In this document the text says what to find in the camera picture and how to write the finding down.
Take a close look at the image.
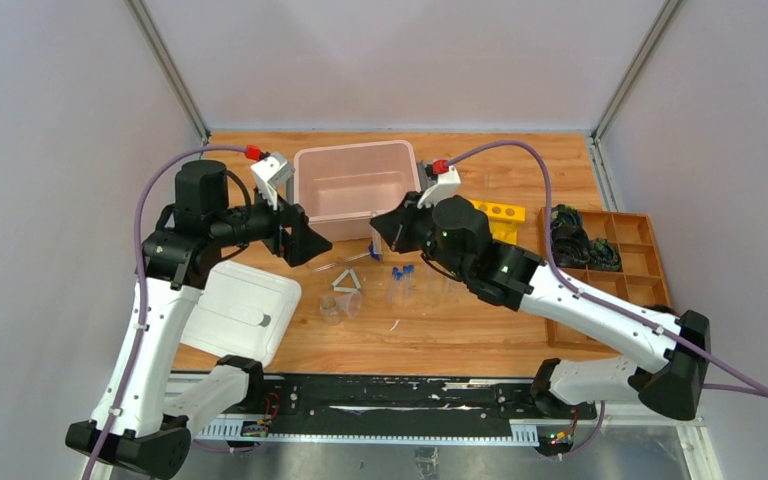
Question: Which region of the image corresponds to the yellow test tube rack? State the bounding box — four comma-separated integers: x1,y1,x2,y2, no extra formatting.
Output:
470,199,526,244

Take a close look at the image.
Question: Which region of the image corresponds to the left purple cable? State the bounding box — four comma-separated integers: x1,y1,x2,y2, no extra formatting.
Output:
79,144,266,480

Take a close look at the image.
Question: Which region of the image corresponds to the blue-capped tube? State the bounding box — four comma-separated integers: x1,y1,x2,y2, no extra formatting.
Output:
388,267,402,304
401,265,413,299
386,267,402,305
403,264,415,298

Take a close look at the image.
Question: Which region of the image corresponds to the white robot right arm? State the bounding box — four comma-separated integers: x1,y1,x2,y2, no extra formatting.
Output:
370,192,710,421

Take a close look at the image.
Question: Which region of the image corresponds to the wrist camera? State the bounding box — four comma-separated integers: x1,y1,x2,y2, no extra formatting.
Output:
418,159,461,209
250,153,295,203

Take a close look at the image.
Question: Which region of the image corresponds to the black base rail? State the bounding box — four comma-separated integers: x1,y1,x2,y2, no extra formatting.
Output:
194,373,599,447

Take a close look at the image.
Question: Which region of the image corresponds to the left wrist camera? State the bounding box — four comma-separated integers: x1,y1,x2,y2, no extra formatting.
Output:
250,153,295,203

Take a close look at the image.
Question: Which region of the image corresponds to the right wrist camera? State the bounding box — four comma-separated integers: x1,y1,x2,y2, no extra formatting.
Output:
418,159,461,209

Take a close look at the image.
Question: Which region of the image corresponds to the white clay triangle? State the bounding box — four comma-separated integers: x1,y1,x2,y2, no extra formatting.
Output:
332,268,362,293

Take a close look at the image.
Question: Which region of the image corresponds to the pink plastic bin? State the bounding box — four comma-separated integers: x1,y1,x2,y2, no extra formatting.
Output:
293,140,420,242

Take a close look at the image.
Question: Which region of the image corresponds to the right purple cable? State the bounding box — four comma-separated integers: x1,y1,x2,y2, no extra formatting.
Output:
431,139,768,458

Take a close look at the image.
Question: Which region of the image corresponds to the purple cable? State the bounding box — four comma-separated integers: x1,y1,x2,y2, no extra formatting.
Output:
79,144,266,480
431,139,768,458

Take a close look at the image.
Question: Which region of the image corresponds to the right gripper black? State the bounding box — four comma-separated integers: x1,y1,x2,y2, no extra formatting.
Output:
372,191,469,281

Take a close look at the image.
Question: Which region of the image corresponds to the syringe with blue base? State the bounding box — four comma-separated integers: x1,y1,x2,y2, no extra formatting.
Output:
313,242,381,273

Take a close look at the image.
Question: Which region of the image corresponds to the wooden compartment tray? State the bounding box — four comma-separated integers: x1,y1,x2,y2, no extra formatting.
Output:
538,210,673,350

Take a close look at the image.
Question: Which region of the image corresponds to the white bin lid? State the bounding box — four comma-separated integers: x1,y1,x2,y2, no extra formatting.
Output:
181,261,302,367

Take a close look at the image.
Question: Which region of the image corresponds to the clear plastic funnel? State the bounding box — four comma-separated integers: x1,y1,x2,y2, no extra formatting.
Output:
336,291,363,319

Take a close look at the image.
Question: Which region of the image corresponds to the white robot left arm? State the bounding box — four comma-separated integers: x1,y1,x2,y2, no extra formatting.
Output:
65,153,332,479

